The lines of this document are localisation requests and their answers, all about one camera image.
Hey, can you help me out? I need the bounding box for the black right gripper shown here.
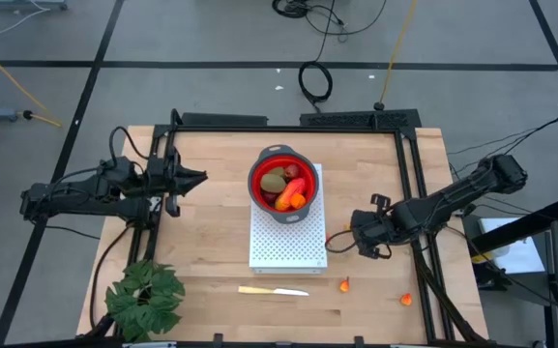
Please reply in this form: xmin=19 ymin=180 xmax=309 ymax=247
xmin=349 ymin=192 xmax=408 ymax=260

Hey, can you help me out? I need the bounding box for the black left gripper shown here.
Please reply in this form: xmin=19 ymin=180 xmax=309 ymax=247
xmin=148 ymin=146 xmax=209 ymax=218

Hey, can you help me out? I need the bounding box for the red colander bowl grey rim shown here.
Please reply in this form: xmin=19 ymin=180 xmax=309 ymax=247
xmin=247 ymin=143 xmax=320 ymax=225

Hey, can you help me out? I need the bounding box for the knife with cream handle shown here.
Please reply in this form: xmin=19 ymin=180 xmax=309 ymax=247
xmin=237 ymin=285 xmax=310 ymax=298

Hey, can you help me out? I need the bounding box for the black flat box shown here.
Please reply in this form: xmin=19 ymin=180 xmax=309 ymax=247
xmin=180 ymin=112 xmax=269 ymax=128

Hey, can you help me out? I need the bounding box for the white perforated metal shelf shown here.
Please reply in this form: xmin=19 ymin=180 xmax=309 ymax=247
xmin=249 ymin=162 xmax=329 ymax=276

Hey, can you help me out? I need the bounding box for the black vented box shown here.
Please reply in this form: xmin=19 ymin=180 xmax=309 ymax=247
xmin=299 ymin=108 xmax=423 ymax=131

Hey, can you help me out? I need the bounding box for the green potted plant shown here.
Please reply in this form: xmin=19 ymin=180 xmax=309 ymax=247
xmin=104 ymin=259 xmax=187 ymax=343

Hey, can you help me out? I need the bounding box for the white paper sheet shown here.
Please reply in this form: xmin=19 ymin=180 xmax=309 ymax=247
xmin=479 ymin=217 xmax=546 ymax=276

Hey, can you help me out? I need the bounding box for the black diagonal bar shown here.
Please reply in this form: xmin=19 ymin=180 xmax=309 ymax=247
xmin=471 ymin=196 xmax=558 ymax=243

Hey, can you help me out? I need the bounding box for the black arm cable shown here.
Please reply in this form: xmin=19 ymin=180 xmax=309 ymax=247
xmin=88 ymin=222 xmax=134 ymax=334

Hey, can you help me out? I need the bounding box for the coiled black floor cable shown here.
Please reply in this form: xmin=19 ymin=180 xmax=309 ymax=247
xmin=298 ymin=60 xmax=334 ymax=113

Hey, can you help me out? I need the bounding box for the yellow hanging cable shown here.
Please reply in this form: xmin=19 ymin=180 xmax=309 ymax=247
xmin=373 ymin=0 xmax=419 ymax=111

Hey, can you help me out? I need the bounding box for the black floor cable bundle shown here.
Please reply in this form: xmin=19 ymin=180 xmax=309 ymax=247
xmin=272 ymin=0 xmax=389 ymax=44

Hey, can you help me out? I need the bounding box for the yellow floor cable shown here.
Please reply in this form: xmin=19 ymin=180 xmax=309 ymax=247
xmin=0 ymin=36 xmax=63 ymax=130

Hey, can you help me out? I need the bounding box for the white floor cable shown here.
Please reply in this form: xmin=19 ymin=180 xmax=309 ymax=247
xmin=0 ymin=7 xmax=50 ymax=47

